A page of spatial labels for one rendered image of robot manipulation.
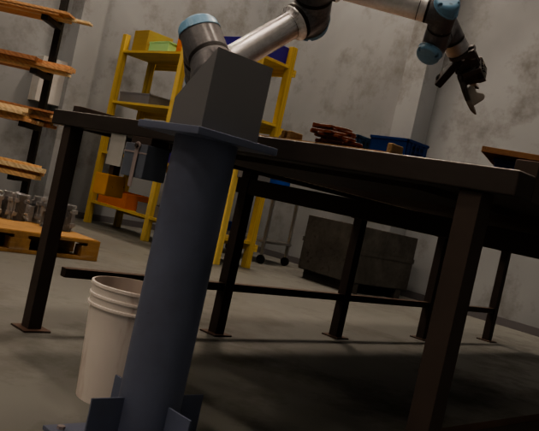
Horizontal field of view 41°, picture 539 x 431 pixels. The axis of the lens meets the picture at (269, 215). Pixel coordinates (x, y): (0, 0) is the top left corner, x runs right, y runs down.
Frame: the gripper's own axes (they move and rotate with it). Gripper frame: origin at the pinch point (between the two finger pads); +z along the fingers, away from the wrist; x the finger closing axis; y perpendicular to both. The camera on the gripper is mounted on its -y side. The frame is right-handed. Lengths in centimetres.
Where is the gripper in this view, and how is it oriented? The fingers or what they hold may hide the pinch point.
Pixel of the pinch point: (475, 102)
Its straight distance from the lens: 254.3
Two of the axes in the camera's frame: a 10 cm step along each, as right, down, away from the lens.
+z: 5.1, 7.0, 5.1
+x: 2.5, -6.8, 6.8
